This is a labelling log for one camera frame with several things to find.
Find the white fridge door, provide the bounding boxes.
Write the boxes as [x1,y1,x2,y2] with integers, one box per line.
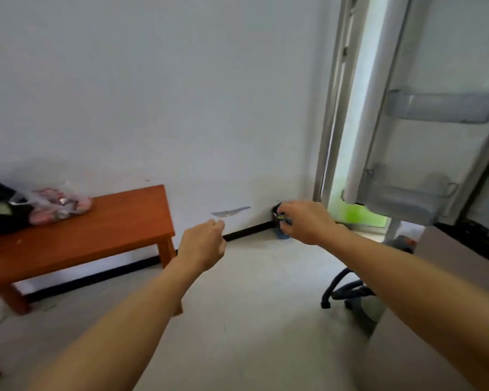
[344,0,489,227]

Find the grey cardboard box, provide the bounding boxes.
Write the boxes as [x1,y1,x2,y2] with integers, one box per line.
[356,226,489,391]

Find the clear plastic bag pink contents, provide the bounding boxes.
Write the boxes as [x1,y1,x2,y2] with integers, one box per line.
[9,186,94,227]

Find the small black green object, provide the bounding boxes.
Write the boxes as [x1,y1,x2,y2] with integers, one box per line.
[271,203,292,225]

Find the person's right forearm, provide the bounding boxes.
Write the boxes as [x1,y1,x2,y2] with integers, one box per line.
[325,225,489,391]

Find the grey metal window frame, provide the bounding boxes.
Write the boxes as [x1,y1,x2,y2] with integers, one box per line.
[312,0,372,205]

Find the clear deep door shelf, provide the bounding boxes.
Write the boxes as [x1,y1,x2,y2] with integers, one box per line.
[358,164,460,227]

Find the orange wooden table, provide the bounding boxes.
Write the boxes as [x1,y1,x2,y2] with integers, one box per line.
[0,184,184,316]

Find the black bag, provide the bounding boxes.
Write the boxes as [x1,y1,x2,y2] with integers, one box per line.
[0,174,34,237]

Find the fridge body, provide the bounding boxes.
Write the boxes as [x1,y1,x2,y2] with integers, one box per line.
[434,136,489,270]

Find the person's right hand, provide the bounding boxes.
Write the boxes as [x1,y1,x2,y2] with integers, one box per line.
[276,200,344,246]

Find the person's left forearm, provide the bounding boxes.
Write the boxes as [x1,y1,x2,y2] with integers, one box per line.
[28,256,202,391]

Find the clear narrow door shelf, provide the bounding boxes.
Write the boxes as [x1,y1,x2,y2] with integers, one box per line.
[385,89,489,125]

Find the person's left hand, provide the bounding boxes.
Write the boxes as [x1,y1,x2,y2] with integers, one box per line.
[177,219,227,274]

